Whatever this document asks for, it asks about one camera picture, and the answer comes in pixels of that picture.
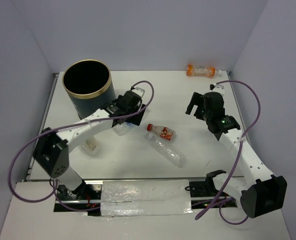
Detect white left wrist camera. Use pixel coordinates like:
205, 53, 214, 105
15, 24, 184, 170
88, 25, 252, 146
131, 87, 145, 98

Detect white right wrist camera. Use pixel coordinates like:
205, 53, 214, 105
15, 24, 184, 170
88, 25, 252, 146
209, 83, 225, 96

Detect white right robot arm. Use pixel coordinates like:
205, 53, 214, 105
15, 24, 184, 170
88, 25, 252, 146
185, 91, 287, 219

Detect long clear plastic bottle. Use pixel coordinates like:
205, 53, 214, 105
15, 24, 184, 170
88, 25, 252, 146
146, 133, 186, 168

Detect square clear white-cap bottle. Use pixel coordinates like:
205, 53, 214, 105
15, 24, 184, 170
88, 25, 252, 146
81, 136, 97, 154

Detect orange label plastic bottle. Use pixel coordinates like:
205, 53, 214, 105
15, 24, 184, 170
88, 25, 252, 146
186, 64, 221, 79

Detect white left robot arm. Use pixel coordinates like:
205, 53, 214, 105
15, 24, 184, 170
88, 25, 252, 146
33, 87, 145, 199

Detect red cap red-label bottle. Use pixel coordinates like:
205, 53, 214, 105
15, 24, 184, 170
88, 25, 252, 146
147, 123, 175, 141

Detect silver foil tape sheet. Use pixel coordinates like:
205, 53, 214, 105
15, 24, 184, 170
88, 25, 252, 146
100, 179, 192, 217

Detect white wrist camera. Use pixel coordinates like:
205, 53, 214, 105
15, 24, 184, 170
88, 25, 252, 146
131, 87, 145, 98
209, 83, 225, 96

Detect crushed clear blue-label bottle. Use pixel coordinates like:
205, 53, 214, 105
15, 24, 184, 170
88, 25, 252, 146
112, 122, 132, 136

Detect black bin with gold rim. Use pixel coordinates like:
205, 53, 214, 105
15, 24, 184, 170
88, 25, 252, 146
62, 59, 116, 119

